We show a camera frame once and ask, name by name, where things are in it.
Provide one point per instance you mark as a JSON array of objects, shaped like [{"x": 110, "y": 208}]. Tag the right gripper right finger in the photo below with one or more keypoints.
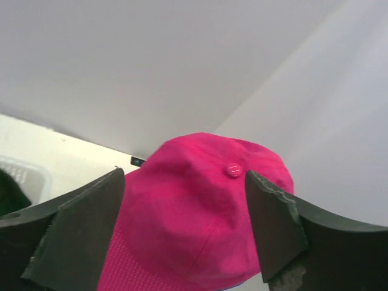
[{"x": 303, "y": 247}]

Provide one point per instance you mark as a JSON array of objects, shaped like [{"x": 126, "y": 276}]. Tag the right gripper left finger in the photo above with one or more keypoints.
[{"x": 61, "y": 244}]

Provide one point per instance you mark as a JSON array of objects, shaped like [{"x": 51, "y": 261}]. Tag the dark green baseball cap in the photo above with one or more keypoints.
[{"x": 11, "y": 195}]

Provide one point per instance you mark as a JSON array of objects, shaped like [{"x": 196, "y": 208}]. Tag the clear plastic bin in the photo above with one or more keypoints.
[{"x": 35, "y": 181}]

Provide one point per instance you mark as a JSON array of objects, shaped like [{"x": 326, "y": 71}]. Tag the magenta baseball cap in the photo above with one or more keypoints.
[{"x": 184, "y": 222}]

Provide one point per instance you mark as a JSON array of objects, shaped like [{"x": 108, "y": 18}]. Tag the blue baseball cap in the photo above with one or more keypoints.
[{"x": 234, "y": 286}]

